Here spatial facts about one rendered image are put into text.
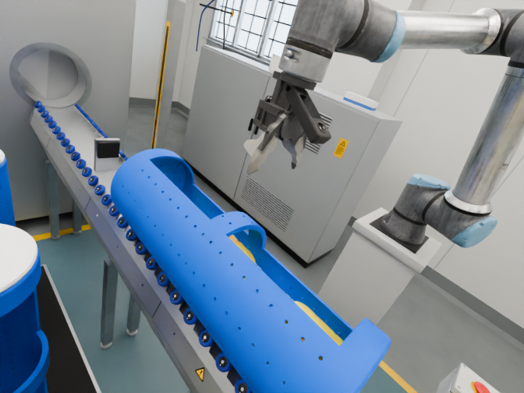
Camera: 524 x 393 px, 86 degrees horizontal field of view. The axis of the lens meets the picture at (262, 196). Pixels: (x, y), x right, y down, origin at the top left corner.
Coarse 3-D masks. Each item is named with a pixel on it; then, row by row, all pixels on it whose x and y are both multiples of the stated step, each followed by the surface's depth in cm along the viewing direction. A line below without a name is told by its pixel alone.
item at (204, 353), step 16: (48, 128) 150; (80, 176) 122; (112, 224) 104; (128, 240) 98; (144, 256) 92; (144, 272) 90; (160, 288) 85; (176, 320) 79; (192, 336) 76; (208, 352) 72; (208, 368) 71; (224, 384) 68
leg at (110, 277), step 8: (104, 264) 126; (112, 264) 124; (104, 272) 127; (112, 272) 127; (104, 280) 129; (112, 280) 129; (104, 288) 131; (112, 288) 132; (104, 296) 133; (112, 296) 135; (104, 304) 136; (112, 304) 138; (104, 312) 138; (112, 312) 141; (104, 320) 140; (112, 320) 144; (104, 328) 143; (112, 328) 148; (104, 336) 147; (112, 336) 151; (104, 344) 150
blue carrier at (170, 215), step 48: (144, 192) 82; (192, 192) 110; (144, 240) 80; (192, 240) 69; (240, 240) 94; (192, 288) 66; (240, 288) 60; (288, 288) 82; (240, 336) 57; (288, 336) 53; (384, 336) 56; (288, 384) 50; (336, 384) 47
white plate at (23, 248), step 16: (0, 224) 74; (0, 240) 70; (16, 240) 72; (32, 240) 73; (0, 256) 67; (16, 256) 68; (32, 256) 69; (0, 272) 63; (16, 272) 64; (0, 288) 60
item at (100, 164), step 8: (96, 144) 122; (104, 144) 123; (112, 144) 125; (96, 152) 124; (104, 152) 125; (112, 152) 127; (96, 160) 126; (104, 160) 128; (112, 160) 131; (96, 168) 128; (104, 168) 130; (112, 168) 133
